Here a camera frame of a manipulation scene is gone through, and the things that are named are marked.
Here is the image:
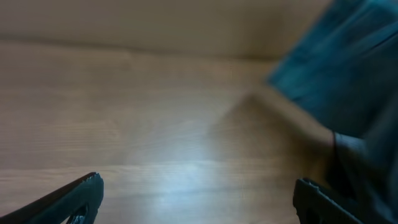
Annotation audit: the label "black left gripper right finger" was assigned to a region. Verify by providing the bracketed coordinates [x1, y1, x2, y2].
[293, 178, 363, 224]

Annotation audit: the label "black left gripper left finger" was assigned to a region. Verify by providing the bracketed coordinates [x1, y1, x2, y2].
[1, 172, 104, 224]

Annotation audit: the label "light blue denim jeans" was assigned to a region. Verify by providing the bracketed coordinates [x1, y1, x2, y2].
[268, 0, 397, 223]

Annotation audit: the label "brown cardboard back panel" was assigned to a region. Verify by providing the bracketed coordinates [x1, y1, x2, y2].
[1, 0, 328, 58]

